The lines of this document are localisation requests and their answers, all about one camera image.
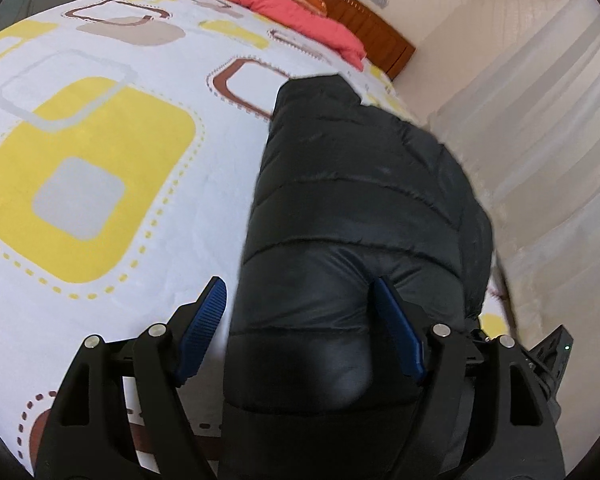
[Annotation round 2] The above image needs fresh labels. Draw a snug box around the wooden headboard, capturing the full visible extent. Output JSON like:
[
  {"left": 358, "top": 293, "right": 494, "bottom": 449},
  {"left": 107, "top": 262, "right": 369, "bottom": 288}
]
[{"left": 228, "top": 0, "right": 417, "bottom": 81}]

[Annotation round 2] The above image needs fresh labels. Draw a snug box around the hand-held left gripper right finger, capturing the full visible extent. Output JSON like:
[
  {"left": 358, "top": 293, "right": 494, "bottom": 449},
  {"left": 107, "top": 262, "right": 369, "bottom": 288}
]
[{"left": 370, "top": 277, "right": 566, "bottom": 480}]

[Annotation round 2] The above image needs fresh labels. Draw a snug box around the black puffer jacket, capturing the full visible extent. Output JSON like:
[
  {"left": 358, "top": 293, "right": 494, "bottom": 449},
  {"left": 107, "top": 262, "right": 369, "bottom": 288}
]
[{"left": 217, "top": 74, "right": 496, "bottom": 480}]

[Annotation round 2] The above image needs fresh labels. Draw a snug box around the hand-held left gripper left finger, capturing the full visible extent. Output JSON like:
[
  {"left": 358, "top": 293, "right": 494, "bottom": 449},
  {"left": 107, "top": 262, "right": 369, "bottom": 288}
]
[{"left": 34, "top": 276, "right": 228, "bottom": 480}]

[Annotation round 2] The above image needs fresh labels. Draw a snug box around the white patterned bed sheet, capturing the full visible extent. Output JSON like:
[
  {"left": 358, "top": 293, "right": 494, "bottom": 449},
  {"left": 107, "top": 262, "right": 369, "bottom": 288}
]
[{"left": 0, "top": 0, "right": 518, "bottom": 480}]

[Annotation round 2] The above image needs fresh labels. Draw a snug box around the white sheer curtain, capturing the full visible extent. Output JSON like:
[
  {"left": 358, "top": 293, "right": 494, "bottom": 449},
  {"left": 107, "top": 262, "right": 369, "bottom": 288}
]
[{"left": 425, "top": 0, "right": 600, "bottom": 411}]

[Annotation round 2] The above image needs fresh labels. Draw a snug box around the red pillow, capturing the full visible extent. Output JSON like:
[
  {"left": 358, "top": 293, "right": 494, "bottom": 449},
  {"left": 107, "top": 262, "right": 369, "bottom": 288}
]
[{"left": 211, "top": 0, "right": 367, "bottom": 72}]

